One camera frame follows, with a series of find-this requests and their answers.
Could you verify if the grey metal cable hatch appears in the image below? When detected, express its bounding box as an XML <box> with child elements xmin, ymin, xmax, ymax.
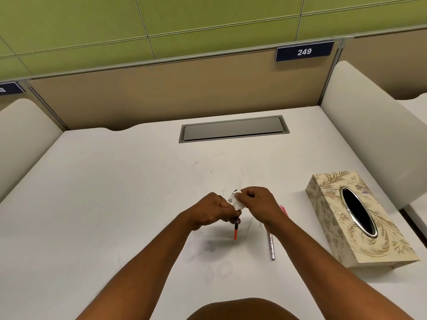
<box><xmin>178</xmin><ymin>115</ymin><xmax>290</xmax><ymax>144</ymax></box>

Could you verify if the person's left forearm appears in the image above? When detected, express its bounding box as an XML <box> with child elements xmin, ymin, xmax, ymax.
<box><xmin>76</xmin><ymin>210</ymin><xmax>201</xmax><ymax>320</ymax></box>

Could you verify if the cream floral tissue box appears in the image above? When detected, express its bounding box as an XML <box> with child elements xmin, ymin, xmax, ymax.
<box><xmin>305</xmin><ymin>171</ymin><xmax>421</xmax><ymax>269</ymax></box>

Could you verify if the person's right hand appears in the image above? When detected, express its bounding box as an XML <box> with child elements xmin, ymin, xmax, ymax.
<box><xmin>235</xmin><ymin>186</ymin><xmax>285</xmax><ymax>227</ymax></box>

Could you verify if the beige desk partition panel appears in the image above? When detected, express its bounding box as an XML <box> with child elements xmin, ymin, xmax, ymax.
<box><xmin>343</xmin><ymin>27</ymin><xmax>427</xmax><ymax>100</ymax></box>
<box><xmin>28</xmin><ymin>39</ymin><xmax>341</xmax><ymax>132</ymax></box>

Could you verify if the blue desk number plate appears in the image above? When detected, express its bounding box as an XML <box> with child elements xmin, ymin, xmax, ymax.
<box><xmin>275</xmin><ymin>41</ymin><xmax>335</xmax><ymax>62</ymax></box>
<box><xmin>0</xmin><ymin>82</ymin><xmax>26</xmax><ymax>96</ymax></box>

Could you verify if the white side divider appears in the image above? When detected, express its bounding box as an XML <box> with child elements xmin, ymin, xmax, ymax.
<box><xmin>320</xmin><ymin>60</ymin><xmax>427</xmax><ymax>211</ymax></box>
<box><xmin>0</xmin><ymin>98</ymin><xmax>64</xmax><ymax>202</ymax></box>

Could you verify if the white tissue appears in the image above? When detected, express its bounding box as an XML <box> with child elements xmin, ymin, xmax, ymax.
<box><xmin>227</xmin><ymin>189</ymin><xmax>246</xmax><ymax>210</ymax></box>

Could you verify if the person's left hand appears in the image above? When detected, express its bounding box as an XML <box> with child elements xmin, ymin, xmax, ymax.
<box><xmin>191</xmin><ymin>192</ymin><xmax>242</xmax><ymax>231</ymax></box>

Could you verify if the person's right forearm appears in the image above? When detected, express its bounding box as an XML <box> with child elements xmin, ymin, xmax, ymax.
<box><xmin>264</xmin><ymin>211</ymin><xmax>415</xmax><ymax>320</ymax></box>

